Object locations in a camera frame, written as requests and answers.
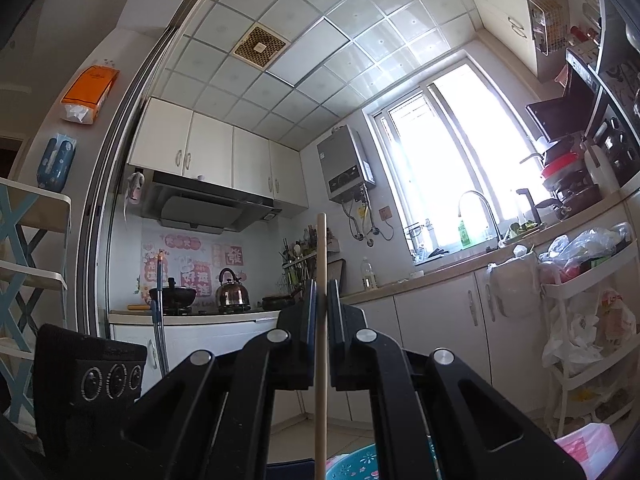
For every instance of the kitchen window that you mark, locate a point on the kitchen window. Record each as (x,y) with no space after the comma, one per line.
(450,170)

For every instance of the red white checked tablecloth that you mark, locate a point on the red white checked tablecloth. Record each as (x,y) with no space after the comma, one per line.
(585,452)

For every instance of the cream lower kitchen cabinets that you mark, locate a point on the cream lower kitchen cabinets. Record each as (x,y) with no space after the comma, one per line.
(440,320)

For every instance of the chrome faucet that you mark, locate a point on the chrome faucet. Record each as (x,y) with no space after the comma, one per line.
(477,194)

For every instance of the ceiling vent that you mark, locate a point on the ceiling vent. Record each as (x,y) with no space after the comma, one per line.
(259,45)

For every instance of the wall utensil rack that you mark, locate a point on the wall utensil rack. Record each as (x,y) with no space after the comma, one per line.
(305,255)

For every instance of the white plastic bag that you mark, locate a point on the white plastic bag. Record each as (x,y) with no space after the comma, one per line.
(575,340)

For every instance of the cream upper kitchen cabinets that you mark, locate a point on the cream upper kitchen cabinets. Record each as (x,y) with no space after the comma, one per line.
(210,150)

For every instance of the white hanging bag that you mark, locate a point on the white hanging bag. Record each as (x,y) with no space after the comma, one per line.
(515,285)

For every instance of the wall socket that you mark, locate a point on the wall socket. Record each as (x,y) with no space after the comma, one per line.
(384,212)

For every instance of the clear plastic bottle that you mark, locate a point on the clear plastic bottle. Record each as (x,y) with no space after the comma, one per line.
(369,275)

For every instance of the pink wall stickers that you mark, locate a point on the pink wall stickers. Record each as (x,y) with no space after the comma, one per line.
(190,265)

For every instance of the black frying pan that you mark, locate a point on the black frying pan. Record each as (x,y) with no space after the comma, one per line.
(280,301)

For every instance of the teal perforated plastic basket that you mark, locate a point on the teal perforated plastic basket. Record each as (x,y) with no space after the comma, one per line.
(365,465)

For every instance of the clear plastic bag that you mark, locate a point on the clear plastic bag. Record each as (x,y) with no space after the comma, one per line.
(585,247)

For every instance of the blue tissue pack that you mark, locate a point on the blue tissue pack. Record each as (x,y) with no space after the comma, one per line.
(56,162)

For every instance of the steel kettle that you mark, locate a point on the steel kettle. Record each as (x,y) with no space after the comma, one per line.
(232,292)

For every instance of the black appliance shelf unit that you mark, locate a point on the black appliance shelf unit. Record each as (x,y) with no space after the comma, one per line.
(600,85)

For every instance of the cream corner wall cabinet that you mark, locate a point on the cream corner wall cabinet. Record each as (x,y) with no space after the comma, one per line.
(500,15)

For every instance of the black wok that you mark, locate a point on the black wok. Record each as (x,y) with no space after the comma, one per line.
(172,297)

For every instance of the orange tissue pack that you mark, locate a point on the orange tissue pack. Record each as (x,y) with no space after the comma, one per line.
(90,92)

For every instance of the long bamboo chopstick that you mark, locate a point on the long bamboo chopstick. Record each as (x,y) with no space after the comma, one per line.
(322,260)

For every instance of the cream kitchen cabinets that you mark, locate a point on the cream kitchen cabinets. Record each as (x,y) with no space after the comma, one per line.
(440,320)
(210,150)

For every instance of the white trolley rack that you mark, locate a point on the white trolley rack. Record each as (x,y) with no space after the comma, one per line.
(575,290)

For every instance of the red printed plastic bag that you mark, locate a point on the red printed plastic bag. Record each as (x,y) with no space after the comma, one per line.
(617,315)

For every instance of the grey water heater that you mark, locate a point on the grey water heater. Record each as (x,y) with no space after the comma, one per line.
(345,165)

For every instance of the grey sliding door frame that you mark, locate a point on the grey sliding door frame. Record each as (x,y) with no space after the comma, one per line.
(107,200)

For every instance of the grey range hood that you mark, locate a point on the grey range hood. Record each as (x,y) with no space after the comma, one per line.
(200,205)

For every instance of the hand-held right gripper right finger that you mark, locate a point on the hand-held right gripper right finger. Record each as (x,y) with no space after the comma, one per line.
(332,320)

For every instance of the stack of pans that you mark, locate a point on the stack of pans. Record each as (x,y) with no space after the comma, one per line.
(570,180)

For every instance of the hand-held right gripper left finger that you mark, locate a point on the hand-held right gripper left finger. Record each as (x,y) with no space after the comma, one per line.
(311,320)

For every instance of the green dish soap bottle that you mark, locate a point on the green dish soap bottle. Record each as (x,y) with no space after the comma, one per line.
(465,232)

